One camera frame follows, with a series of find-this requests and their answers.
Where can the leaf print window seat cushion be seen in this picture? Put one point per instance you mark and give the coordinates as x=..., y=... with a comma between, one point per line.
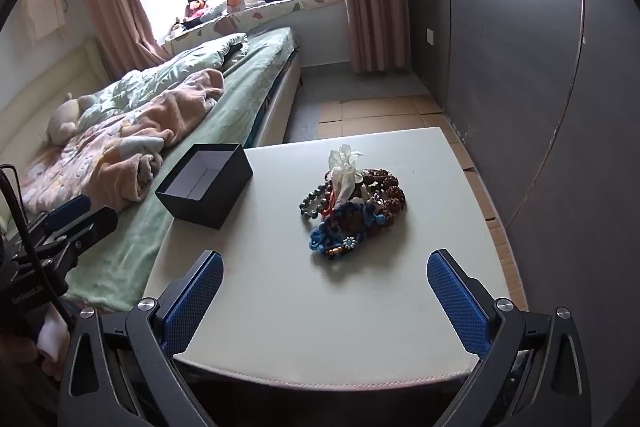
x=270, y=12

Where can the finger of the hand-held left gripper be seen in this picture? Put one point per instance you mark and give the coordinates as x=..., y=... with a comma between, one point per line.
x=70, y=208
x=92, y=224

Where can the orange paper bag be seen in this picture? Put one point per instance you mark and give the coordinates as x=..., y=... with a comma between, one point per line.
x=235, y=0

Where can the white wall socket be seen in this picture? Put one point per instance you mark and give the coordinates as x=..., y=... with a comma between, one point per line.
x=430, y=37

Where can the grey wardrobe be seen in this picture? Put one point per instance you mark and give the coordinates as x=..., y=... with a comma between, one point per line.
x=500, y=32

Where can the pale green printed quilt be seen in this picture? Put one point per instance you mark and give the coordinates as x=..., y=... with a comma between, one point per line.
x=200, y=57

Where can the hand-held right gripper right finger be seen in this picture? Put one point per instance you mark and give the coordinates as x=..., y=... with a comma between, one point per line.
x=457, y=302

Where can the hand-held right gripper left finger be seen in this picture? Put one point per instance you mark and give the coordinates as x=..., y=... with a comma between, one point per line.
x=192, y=302

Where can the black jewelry box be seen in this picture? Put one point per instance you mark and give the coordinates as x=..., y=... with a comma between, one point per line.
x=200, y=212

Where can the beige hanging cloth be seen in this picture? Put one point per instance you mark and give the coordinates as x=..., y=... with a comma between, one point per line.
x=45, y=2

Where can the pink fleece blanket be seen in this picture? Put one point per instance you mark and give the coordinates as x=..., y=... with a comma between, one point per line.
x=165, y=112

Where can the beige plush toy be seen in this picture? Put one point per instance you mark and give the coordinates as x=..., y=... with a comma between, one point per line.
x=65, y=117

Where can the bed with green sheet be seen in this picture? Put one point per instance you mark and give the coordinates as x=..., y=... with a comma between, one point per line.
x=250, y=77

